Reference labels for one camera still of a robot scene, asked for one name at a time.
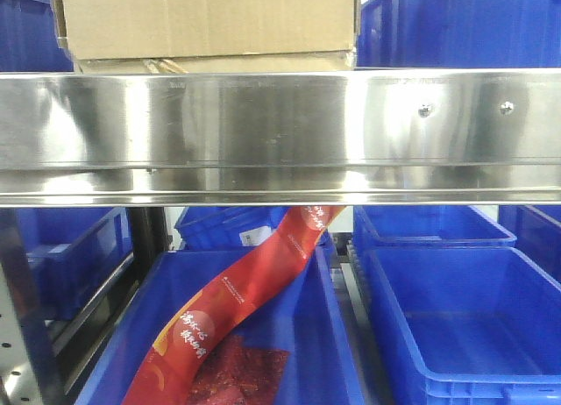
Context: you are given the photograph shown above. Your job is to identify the brown cardboard box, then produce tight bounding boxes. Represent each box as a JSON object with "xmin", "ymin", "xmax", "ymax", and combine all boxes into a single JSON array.
[{"xmin": 52, "ymin": 0, "xmax": 359, "ymax": 74}]

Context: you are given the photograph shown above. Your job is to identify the blue bin upper shelf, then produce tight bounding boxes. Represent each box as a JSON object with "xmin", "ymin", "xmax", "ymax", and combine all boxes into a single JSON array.
[{"xmin": 357, "ymin": 0, "xmax": 560, "ymax": 68}]

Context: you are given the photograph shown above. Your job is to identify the blue bin lower back centre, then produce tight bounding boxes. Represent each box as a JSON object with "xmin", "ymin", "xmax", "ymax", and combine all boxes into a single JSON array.
[{"xmin": 174, "ymin": 206, "xmax": 289, "ymax": 252}]

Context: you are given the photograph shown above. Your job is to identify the blue bin lower back right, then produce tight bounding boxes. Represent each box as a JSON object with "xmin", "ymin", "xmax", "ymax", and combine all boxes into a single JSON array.
[{"xmin": 352, "ymin": 205, "xmax": 516, "ymax": 252}]

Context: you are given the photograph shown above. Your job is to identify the blue bin with package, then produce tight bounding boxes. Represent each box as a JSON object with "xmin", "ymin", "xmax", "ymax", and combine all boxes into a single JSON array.
[{"xmin": 76, "ymin": 248, "xmax": 365, "ymax": 404}]

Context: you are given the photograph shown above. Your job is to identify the crumpled brown packing tape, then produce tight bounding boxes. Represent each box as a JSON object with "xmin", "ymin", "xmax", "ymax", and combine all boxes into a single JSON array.
[{"xmin": 143, "ymin": 59, "xmax": 188, "ymax": 75}]

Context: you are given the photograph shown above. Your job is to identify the red printed snack package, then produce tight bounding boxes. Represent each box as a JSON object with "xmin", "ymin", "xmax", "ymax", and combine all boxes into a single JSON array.
[{"xmin": 123, "ymin": 206, "xmax": 342, "ymax": 404}]

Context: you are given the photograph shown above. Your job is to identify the blue bin far right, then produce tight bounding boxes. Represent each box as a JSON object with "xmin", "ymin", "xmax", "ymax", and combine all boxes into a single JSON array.
[{"xmin": 498, "ymin": 205, "xmax": 560, "ymax": 281}]

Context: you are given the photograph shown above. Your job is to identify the blue bin upper left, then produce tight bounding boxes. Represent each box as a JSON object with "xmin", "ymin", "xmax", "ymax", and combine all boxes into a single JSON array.
[{"xmin": 1, "ymin": 0, "xmax": 74, "ymax": 72}]

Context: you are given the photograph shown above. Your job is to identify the steel left shelf post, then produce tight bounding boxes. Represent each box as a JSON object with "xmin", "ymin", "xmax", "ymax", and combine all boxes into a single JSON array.
[{"xmin": 1, "ymin": 208, "xmax": 66, "ymax": 404}]

